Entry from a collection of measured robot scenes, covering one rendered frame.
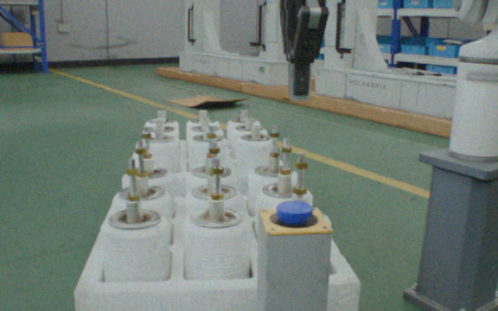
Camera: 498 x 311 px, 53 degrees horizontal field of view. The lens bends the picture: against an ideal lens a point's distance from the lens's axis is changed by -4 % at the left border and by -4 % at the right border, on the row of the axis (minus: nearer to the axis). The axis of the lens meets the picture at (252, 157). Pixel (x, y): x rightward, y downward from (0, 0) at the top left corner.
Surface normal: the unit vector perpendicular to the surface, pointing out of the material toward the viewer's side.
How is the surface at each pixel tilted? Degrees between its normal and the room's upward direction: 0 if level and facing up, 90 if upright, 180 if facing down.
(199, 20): 90
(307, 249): 90
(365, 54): 90
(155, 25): 90
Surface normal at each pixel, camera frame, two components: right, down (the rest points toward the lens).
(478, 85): -0.54, 0.20
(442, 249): -0.83, 0.12
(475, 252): -0.20, 0.24
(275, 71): 0.55, 0.22
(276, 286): 0.11, 0.25
